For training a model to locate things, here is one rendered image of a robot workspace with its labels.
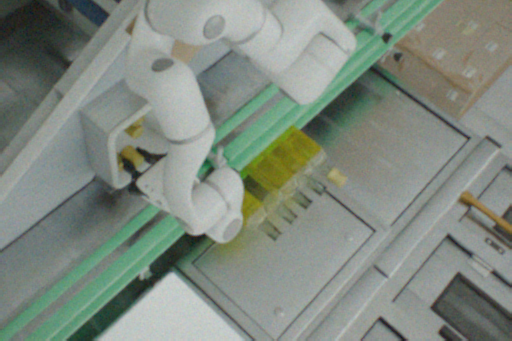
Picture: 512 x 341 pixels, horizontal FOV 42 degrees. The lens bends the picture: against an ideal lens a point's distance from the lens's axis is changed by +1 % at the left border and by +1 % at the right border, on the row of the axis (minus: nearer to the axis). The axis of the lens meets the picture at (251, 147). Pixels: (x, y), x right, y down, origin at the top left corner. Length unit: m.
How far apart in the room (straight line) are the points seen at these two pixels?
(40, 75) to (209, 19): 1.07
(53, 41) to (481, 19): 4.30
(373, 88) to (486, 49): 3.59
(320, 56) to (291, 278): 0.65
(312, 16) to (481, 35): 4.60
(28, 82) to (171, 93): 1.01
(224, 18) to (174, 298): 0.81
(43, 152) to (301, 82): 0.52
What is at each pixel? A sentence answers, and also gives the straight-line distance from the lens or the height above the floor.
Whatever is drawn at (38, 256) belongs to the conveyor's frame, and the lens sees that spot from 1.51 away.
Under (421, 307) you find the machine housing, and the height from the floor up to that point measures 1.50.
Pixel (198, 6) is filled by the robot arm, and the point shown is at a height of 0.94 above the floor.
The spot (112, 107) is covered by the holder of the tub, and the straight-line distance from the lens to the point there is 1.34.
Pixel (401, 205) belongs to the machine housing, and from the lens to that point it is 1.90.
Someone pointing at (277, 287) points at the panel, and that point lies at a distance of 1.67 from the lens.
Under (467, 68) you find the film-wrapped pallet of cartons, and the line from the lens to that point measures 5.45.
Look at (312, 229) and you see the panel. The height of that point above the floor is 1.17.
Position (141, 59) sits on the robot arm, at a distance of 1.12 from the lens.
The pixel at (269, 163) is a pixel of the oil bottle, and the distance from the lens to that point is 1.65.
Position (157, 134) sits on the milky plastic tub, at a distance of 1.54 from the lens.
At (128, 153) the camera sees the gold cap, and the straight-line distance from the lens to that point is 1.45.
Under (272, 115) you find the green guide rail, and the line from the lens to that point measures 1.59.
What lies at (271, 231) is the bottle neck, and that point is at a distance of 1.58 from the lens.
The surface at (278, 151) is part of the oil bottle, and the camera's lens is 1.67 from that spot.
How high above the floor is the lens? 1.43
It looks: 17 degrees down
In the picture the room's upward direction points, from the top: 130 degrees clockwise
